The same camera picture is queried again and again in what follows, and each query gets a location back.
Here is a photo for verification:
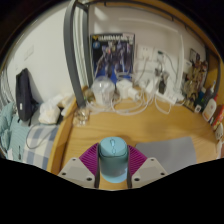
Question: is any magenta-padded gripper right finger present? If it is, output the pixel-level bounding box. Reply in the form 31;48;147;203
126;143;169;189

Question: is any white power strip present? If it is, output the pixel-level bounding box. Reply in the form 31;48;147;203
154;89;179;105

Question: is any blue checked bedding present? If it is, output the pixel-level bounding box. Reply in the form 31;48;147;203
0;101;59;169

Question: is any grey metal frame post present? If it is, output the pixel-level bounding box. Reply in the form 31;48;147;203
63;0;94;108

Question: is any white pump lotion bottle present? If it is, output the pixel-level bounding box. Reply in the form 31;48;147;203
201;83;219;123

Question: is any red snack can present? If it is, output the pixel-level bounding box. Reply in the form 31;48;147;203
211;103;224;128

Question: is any grey mouse pad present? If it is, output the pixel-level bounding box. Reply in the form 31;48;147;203
134;135;198;175

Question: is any white mug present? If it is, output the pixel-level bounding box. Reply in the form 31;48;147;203
214;122;224;141

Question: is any black power adapter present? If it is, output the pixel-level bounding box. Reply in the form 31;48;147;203
158;79;168;95

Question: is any white charger block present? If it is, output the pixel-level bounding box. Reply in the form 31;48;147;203
115;78;134;99

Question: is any clear crumpled wrapper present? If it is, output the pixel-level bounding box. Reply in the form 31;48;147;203
73;107;92;128

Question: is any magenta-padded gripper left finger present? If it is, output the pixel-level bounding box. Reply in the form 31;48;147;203
57;142;101;189

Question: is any white plastic bag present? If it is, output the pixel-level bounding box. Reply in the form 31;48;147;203
38;93;75;126

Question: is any white coiled cable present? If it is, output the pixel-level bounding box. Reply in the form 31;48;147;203
87;96;154;116

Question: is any robot model kit box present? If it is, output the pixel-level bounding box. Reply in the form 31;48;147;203
90;32;136;81

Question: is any white wall socket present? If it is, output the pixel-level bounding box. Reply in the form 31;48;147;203
136;44;155;63

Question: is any light blue computer mouse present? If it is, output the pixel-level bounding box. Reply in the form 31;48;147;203
97;136;130;184

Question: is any blue bottle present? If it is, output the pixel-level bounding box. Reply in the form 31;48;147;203
194;87;207;113

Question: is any clear lidded plastic container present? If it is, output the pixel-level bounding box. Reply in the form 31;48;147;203
91;75;117;107

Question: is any black bag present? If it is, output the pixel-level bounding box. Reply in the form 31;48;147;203
15;67;39;123

